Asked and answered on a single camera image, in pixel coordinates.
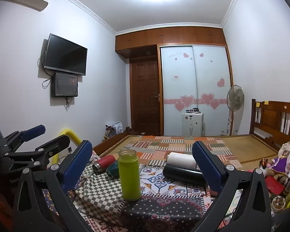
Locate lime green bottle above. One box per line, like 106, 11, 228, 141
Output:
118, 149, 141, 202

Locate dark green faceted cup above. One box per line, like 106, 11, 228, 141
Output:
106, 160, 119, 179

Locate black bottle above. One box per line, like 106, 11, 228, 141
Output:
163, 164, 206, 186

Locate yellow foam tube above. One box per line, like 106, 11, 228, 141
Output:
49, 128, 82, 165

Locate red thermos bottle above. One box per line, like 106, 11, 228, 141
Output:
92, 155, 116, 173

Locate white bottle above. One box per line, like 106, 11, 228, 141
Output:
166, 152, 196, 169

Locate green white checkered cloth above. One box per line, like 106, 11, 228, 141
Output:
73, 165, 126, 226

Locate colourful patchwork quilt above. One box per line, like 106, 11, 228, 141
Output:
42, 135, 240, 232

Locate bag on floor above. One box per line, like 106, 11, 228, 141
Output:
104, 122, 124, 140

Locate stuffed doll toy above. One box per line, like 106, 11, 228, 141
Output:
259, 141, 290, 185

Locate white standing fan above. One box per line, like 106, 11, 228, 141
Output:
226, 85, 244, 136

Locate wooden bed headboard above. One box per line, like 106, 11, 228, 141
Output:
249, 99, 290, 151

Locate frosted sliding wardrobe doors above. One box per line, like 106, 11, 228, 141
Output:
160, 45, 231, 137

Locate dark brown wooden door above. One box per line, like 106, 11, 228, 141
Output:
130, 57, 160, 136

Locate wooden overhead cabinet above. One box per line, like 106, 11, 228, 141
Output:
115, 26, 226, 58

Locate small black wall monitor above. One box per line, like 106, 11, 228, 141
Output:
51, 72, 78, 97

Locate wall mounted black television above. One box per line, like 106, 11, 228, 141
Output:
42, 34, 88, 76

